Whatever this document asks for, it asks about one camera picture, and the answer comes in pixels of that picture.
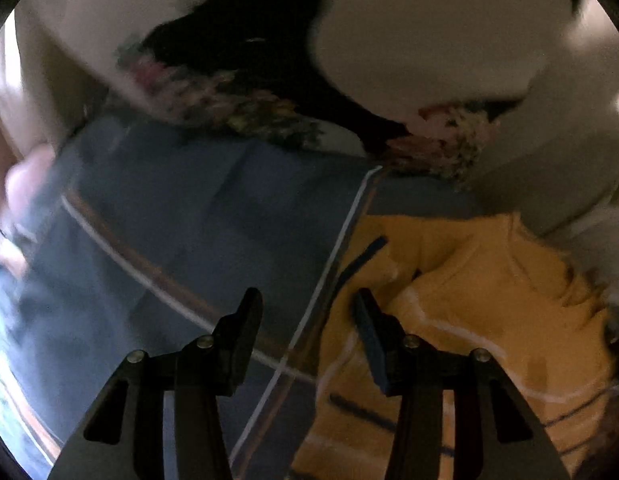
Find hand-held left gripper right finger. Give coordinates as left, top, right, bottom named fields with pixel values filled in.
left=352, top=288, right=573, bottom=480

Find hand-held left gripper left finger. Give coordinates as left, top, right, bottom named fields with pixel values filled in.
left=48, top=287, right=264, bottom=480

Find yellow striped sweater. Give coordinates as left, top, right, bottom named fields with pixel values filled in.
left=288, top=212, right=619, bottom=480

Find blue plaid bedsheet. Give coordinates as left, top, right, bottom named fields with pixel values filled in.
left=0, top=107, right=490, bottom=480

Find bird print cushion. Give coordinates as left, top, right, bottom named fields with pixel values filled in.
left=49, top=0, right=585, bottom=183

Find cream curtain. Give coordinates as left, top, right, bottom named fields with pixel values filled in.
left=0, top=20, right=115, bottom=281

